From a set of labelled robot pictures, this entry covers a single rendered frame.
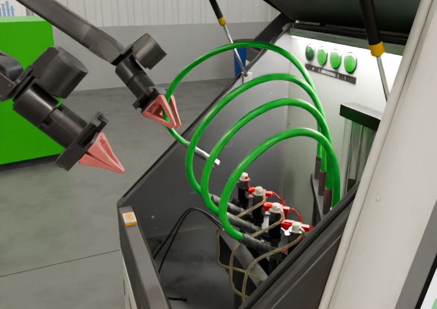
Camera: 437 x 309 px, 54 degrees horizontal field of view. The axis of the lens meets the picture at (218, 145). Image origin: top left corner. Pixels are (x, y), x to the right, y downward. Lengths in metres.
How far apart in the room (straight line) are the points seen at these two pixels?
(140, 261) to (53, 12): 0.64
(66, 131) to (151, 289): 0.40
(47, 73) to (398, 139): 0.53
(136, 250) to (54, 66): 0.53
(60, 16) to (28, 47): 2.96
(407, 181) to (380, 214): 0.06
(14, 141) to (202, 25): 4.52
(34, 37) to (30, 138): 0.90
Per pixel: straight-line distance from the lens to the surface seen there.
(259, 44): 0.99
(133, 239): 1.13
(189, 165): 0.84
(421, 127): 0.61
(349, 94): 1.09
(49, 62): 0.74
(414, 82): 0.63
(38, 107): 0.74
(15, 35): 4.09
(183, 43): 7.74
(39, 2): 1.19
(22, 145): 4.27
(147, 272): 1.01
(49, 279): 2.73
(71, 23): 1.14
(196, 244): 1.31
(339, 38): 1.07
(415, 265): 0.60
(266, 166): 1.39
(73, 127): 0.74
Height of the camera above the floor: 1.54
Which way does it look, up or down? 20 degrees down
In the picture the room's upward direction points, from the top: straight up
